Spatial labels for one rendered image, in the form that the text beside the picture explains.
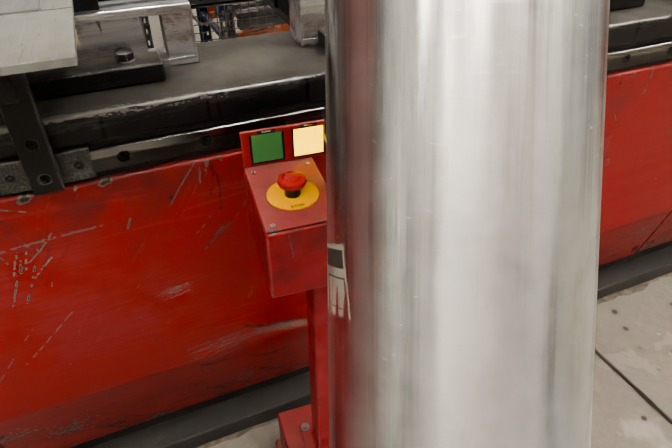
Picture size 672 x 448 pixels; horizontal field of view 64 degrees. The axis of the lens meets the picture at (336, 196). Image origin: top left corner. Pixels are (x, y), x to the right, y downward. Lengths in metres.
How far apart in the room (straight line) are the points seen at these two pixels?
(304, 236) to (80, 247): 0.39
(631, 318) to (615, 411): 0.34
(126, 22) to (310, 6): 0.29
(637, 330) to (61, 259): 1.49
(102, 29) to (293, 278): 0.46
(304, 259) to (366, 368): 0.57
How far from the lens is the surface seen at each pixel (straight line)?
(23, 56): 0.67
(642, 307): 1.88
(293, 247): 0.71
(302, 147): 0.81
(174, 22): 0.91
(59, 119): 0.82
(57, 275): 0.97
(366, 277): 0.15
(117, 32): 0.90
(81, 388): 1.17
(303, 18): 0.96
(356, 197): 0.15
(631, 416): 1.60
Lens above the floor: 1.22
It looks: 36 degrees down
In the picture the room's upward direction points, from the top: straight up
